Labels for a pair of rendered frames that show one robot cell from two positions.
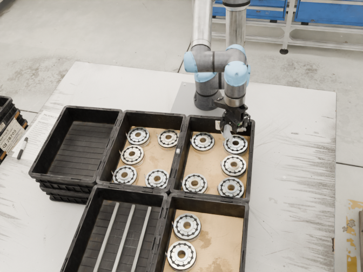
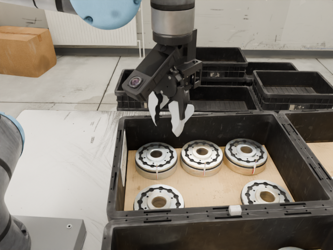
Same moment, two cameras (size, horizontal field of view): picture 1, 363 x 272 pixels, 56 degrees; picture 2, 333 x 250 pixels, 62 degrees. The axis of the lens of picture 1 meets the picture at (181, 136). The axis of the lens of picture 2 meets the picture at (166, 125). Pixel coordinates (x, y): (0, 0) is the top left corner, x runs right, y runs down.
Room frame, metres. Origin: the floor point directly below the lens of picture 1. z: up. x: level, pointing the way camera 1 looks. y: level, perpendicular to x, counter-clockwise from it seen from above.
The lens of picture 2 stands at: (1.03, 0.25, 1.31)
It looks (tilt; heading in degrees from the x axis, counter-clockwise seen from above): 36 degrees down; 249
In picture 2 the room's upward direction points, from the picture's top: straight up
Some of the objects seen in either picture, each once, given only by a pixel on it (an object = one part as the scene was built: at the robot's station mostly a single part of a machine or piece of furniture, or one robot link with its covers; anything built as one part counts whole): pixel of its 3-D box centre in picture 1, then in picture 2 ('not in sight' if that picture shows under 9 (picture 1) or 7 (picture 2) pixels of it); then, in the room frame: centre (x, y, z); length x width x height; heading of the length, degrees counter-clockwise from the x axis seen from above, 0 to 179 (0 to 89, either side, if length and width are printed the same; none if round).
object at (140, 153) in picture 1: (132, 154); not in sight; (0.90, 0.23, 0.86); 0.10 x 0.10 x 0.01
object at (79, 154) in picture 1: (82, 148); not in sight; (0.97, 0.45, 0.87); 0.40 x 0.30 x 0.11; 163
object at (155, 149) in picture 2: (235, 143); (156, 154); (0.88, -0.23, 0.86); 0.05 x 0.05 x 0.01
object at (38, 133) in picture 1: (43, 135); not in sight; (1.24, 0.73, 0.70); 0.33 x 0.23 x 0.01; 157
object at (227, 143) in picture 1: (235, 143); (156, 156); (0.88, -0.23, 0.86); 0.10 x 0.10 x 0.01
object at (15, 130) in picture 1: (11, 136); not in sight; (1.55, 1.12, 0.41); 0.31 x 0.02 x 0.16; 157
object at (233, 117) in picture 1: (235, 113); (174, 62); (0.84, -0.21, 1.10); 0.09 x 0.08 x 0.12; 28
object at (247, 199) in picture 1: (215, 155); (209, 156); (0.79, -0.12, 0.92); 0.40 x 0.30 x 0.02; 163
